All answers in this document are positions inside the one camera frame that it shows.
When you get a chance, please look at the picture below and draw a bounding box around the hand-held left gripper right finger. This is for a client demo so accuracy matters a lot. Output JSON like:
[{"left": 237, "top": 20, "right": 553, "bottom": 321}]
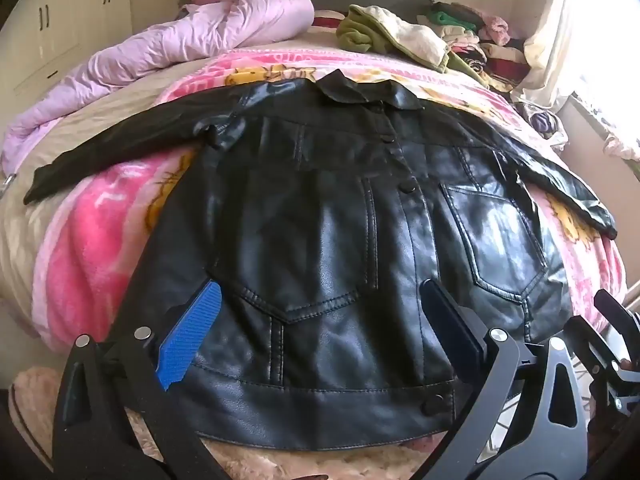
[{"left": 414, "top": 278, "right": 602, "bottom": 480}]

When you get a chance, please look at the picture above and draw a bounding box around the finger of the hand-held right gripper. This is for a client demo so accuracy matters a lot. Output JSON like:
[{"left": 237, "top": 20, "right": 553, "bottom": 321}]
[
  {"left": 594, "top": 288, "right": 640, "bottom": 343},
  {"left": 564, "top": 315, "right": 632, "bottom": 411}
]

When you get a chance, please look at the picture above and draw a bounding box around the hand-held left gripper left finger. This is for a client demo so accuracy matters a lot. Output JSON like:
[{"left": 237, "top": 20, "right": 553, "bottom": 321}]
[{"left": 52, "top": 279, "right": 224, "bottom": 480}]

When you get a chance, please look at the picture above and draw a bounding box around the black leather jacket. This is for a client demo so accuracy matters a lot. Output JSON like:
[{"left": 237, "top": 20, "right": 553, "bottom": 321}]
[{"left": 22, "top": 71, "right": 619, "bottom": 453}]

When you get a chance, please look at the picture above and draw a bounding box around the basket of clothes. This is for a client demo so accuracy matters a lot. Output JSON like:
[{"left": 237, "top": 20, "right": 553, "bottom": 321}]
[{"left": 515, "top": 101, "right": 571, "bottom": 147}]

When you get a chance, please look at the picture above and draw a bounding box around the pile of folded clothes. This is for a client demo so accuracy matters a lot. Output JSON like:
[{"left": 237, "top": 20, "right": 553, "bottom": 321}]
[{"left": 415, "top": 2, "right": 532, "bottom": 94}]

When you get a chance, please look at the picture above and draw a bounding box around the pink printed blanket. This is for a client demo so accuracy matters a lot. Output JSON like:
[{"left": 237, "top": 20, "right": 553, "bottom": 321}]
[{"left": 34, "top": 47, "right": 629, "bottom": 361}]

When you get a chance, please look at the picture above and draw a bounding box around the bed with beige sheet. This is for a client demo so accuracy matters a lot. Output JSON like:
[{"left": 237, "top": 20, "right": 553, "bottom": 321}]
[{"left": 0, "top": 22, "right": 631, "bottom": 361}]

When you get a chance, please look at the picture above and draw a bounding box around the lilac duvet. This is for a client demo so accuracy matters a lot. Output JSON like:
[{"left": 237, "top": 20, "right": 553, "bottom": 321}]
[{"left": 0, "top": 0, "right": 316, "bottom": 173}]

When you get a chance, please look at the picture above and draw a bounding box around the green and cream garment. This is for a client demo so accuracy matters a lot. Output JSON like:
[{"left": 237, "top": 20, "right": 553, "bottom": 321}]
[{"left": 336, "top": 4, "right": 493, "bottom": 87}]

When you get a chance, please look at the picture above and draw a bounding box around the cream curtain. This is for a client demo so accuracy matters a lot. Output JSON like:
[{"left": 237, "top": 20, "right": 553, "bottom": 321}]
[{"left": 510, "top": 0, "right": 606, "bottom": 107}]

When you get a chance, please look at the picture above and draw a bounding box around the cream wardrobe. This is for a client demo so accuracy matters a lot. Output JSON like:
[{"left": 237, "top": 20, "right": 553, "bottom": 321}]
[{"left": 0, "top": 0, "right": 136, "bottom": 97}]

